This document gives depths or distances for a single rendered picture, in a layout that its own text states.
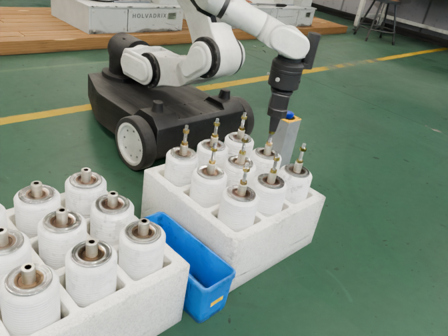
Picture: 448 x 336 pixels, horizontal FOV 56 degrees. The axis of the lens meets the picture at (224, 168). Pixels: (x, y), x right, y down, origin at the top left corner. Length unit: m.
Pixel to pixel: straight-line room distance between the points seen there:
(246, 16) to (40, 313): 0.80
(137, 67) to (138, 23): 1.52
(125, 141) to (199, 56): 0.42
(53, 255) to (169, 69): 0.98
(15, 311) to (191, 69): 1.00
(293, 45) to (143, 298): 0.71
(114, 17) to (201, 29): 1.69
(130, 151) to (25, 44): 1.42
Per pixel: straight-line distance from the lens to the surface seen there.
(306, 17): 4.81
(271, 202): 1.14
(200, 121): 1.65
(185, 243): 1.16
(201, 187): 1.12
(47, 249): 0.94
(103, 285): 0.86
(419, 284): 1.44
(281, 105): 1.20
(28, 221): 1.02
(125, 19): 3.23
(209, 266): 1.11
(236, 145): 1.33
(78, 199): 1.05
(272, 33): 1.13
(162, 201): 1.23
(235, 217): 1.06
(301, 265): 1.31
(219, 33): 1.53
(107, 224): 0.96
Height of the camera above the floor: 0.82
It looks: 29 degrees down
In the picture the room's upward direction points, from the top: 10 degrees clockwise
